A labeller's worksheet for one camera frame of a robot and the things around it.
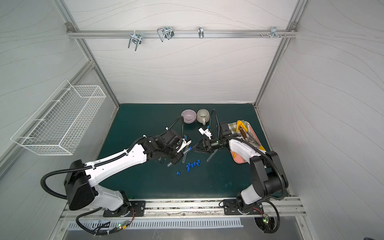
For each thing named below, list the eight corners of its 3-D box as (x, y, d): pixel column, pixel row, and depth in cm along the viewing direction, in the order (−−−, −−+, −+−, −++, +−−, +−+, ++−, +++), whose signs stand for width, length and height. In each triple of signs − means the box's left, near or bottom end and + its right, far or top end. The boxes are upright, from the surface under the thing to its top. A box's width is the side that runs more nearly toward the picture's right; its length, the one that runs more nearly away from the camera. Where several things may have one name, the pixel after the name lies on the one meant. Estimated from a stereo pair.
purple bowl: (184, 125, 108) (184, 120, 104) (181, 115, 114) (180, 110, 110) (197, 121, 110) (197, 117, 106) (193, 112, 116) (193, 107, 112)
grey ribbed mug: (193, 120, 112) (193, 114, 107) (201, 113, 117) (202, 106, 112) (204, 127, 108) (204, 121, 102) (212, 119, 113) (213, 112, 108)
